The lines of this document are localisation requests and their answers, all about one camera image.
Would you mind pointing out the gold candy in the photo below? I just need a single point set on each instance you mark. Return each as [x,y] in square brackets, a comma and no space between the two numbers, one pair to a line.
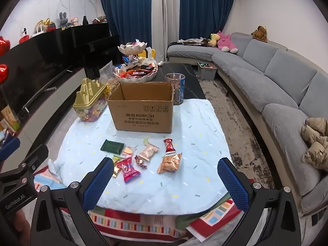
[116,170]

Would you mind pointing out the clear orange pastry packet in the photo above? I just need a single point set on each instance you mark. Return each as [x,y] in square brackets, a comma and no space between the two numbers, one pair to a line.
[128,151]

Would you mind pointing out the magenta snack packet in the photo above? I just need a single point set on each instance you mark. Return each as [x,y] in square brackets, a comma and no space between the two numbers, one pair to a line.
[128,171]

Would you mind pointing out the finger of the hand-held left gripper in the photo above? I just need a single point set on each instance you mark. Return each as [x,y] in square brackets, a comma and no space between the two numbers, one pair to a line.
[9,148]
[35,156]

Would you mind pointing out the grey curved sofa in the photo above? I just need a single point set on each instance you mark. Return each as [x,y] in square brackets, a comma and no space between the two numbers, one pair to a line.
[279,64]

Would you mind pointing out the red foil balloon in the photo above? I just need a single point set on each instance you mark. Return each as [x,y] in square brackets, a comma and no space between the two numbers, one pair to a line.
[3,46]
[2,73]

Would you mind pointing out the tan padded jacket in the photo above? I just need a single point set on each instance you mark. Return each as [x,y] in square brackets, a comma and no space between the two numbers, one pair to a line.
[315,138]

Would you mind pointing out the gold white handbag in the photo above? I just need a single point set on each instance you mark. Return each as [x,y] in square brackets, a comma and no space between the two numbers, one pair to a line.
[44,25]

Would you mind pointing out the blue curtain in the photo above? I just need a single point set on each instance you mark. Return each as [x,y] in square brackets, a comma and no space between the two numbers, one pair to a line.
[123,12]
[205,7]

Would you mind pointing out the copper cracker bag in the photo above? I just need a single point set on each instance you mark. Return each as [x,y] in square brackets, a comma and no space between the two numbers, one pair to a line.
[169,164]

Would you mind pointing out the black upright piano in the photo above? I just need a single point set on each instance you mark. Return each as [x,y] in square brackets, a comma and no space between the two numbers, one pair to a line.
[97,46]

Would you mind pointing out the light blue speckled tablecloth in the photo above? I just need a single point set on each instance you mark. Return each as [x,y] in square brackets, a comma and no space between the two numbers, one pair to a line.
[194,133]

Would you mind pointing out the gold-lidded candy jar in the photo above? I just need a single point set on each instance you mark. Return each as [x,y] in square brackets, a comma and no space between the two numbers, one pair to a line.
[89,94]

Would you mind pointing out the red candy packet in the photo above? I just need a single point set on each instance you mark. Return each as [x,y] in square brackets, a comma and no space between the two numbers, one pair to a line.
[169,146]

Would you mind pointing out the white plush toy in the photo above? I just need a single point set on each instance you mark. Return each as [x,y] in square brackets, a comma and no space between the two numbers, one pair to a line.
[151,62]

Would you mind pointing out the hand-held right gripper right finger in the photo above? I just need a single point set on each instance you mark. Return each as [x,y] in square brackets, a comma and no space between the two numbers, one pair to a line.
[233,184]

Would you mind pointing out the colourful striped cloth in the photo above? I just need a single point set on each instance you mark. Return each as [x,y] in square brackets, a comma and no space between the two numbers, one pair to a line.
[153,221]

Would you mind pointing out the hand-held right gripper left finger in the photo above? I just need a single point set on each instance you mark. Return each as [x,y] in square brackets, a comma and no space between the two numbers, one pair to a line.
[98,184]

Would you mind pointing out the clear bag of peanuts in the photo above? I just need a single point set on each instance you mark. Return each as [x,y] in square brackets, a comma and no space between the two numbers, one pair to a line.
[105,74]

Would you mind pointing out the brown bag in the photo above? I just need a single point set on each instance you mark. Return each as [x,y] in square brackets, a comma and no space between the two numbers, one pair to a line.
[100,20]

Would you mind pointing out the brown plush toy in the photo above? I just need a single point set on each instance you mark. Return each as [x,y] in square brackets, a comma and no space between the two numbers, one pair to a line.
[260,33]

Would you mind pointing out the black metronome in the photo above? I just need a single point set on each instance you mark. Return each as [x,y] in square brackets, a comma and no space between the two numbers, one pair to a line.
[85,21]

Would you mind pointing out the brown cardboard box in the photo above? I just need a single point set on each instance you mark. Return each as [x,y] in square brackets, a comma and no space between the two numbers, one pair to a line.
[141,112]

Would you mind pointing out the pink plush toy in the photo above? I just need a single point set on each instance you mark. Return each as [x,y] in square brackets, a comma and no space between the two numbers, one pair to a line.
[225,41]

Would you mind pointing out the white shell tiered snack stand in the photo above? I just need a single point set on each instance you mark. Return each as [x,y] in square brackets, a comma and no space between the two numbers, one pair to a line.
[130,49]

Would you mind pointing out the clear tub of nuts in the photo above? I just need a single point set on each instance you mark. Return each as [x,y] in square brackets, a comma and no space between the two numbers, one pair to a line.
[179,89]

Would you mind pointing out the brown twist-wrapped candy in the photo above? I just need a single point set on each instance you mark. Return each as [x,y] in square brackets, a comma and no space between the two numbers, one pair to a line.
[141,162]

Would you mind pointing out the striped clothes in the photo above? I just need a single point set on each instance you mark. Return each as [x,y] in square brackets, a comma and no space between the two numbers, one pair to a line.
[192,41]

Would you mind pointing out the pile of assorted snack packets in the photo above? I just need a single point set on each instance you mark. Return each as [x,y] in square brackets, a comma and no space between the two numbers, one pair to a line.
[135,71]

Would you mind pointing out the yellow green carton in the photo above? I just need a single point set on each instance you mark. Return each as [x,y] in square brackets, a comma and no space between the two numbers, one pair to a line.
[11,123]

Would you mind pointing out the dark green snack packet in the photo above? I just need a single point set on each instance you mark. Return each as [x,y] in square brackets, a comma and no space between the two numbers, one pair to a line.
[111,146]

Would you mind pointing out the yellow chair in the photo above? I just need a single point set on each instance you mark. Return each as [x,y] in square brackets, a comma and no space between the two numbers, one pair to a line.
[151,53]

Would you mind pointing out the grey rabbit plush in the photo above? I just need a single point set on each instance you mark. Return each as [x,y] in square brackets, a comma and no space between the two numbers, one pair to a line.
[63,20]

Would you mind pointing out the white red toy figure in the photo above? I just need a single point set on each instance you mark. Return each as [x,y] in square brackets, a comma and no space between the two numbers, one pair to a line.
[24,34]

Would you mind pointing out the pink doll plush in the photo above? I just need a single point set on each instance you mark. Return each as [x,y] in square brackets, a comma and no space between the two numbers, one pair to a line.
[74,21]

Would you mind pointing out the grey storage bin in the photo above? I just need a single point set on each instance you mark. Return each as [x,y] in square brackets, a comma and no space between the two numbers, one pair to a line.
[206,73]

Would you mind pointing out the yellow plush toy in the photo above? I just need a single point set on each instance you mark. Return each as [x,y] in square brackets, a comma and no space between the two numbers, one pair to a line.
[214,39]

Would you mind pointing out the worn patterned rug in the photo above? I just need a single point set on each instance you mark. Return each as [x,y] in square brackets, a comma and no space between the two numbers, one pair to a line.
[230,112]

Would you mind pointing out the white sheer curtain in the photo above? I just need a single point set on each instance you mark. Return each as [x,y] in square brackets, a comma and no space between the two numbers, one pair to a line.
[165,18]

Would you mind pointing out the pale pink pastry packet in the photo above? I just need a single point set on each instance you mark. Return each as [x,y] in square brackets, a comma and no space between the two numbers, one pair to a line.
[148,151]

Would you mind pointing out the black television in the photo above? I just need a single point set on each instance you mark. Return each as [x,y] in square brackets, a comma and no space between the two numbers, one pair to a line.
[38,61]

